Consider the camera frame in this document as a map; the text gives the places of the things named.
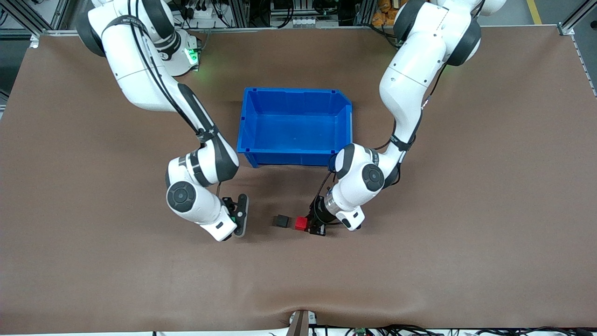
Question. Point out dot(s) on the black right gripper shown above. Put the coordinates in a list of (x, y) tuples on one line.
[(229, 205)]

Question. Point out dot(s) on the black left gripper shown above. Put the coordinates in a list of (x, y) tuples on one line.
[(320, 214)]

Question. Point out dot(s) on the small red cube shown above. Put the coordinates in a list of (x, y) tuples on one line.
[(301, 223)]

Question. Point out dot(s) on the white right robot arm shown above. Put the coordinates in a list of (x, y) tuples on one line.
[(140, 70)]

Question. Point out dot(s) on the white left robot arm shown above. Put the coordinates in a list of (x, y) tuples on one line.
[(410, 79)]

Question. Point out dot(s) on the small black cube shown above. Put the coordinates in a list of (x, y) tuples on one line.
[(281, 220)]

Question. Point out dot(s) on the blue plastic storage bin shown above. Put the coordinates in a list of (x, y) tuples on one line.
[(298, 135)]

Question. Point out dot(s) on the brown table mat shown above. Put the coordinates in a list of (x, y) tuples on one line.
[(489, 186)]

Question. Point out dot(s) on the white power strip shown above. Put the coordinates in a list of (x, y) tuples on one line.
[(203, 13)]

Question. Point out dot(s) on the orange snack bag pile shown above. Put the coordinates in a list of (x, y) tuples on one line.
[(385, 14)]

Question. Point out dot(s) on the brown camera mount post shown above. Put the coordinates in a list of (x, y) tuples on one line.
[(301, 324)]

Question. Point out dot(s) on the aluminium table edge rail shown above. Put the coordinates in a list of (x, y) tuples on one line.
[(280, 30)]

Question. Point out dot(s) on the aluminium corner frame post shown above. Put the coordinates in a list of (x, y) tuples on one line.
[(25, 16), (576, 16)]

